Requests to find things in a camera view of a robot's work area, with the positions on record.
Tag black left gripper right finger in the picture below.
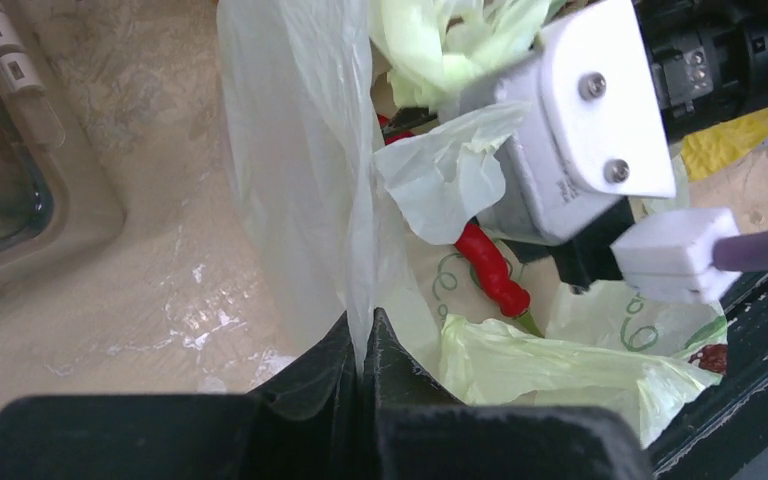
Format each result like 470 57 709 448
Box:
360 308 652 479

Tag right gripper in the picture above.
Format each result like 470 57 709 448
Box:
634 0 768 143

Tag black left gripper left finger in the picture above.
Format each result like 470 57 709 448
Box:
0 319 355 479

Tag toy red chili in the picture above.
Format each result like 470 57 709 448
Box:
374 113 539 342

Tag green plastic grocery bag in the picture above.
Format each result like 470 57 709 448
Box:
217 1 727 446

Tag toy napa cabbage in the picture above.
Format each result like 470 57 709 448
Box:
680 108 768 182

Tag translucent storage box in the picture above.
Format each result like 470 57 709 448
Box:
0 1 125 286

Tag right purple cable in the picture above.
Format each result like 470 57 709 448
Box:
711 218 768 274

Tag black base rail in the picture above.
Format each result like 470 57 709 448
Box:
648 273 768 479

